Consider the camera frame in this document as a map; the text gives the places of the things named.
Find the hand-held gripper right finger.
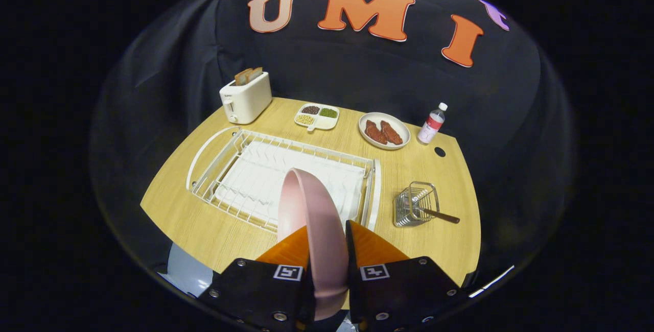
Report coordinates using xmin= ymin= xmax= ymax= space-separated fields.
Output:
xmin=345 ymin=220 xmax=463 ymax=332

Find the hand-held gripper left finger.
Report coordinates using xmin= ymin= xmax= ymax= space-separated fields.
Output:
xmin=198 ymin=226 xmax=315 ymax=332

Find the pink plate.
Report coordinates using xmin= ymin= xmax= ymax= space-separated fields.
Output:
xmin=277 ymin=168 xmax=350 ymax=321

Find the metal wire basket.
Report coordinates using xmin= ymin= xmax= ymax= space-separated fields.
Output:
xmin=393 ymin=181 xmax=440 ymax=228

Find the metal spoon with brown handle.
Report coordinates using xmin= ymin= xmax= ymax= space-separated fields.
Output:
xmin=404 ymin=197 xmax=460 ymax=224

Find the white wire dish rack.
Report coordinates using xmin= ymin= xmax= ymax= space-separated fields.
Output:
xmin=186 ymin=126 xmax=382 ymax=234

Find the white oval plate with meat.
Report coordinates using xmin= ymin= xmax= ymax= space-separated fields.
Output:
xmin=358 ymin=112 xmax=411 ymax=150

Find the white divided dish with beans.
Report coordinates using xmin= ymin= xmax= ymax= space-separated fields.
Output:
xmin=294 ymin=103 xmax=340 ymax=132

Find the red-brown meat piece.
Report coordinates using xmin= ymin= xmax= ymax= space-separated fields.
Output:
xmin=380 ymin=120 xmax=404 ymax=145
xmin=365 ymin=120 xmax=389 ymax=145

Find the clear bottle with red label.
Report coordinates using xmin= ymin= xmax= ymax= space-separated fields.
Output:
xmin=417 ymin=102 xmax=449 ymax=145

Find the white toaster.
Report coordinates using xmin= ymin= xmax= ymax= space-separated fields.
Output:
xmin=219 ymin=72 xmax=273 ymax=125

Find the black backdrop cloth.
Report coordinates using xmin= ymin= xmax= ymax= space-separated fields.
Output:
xmin=92 ymin=0 xmax=578 ymax=292

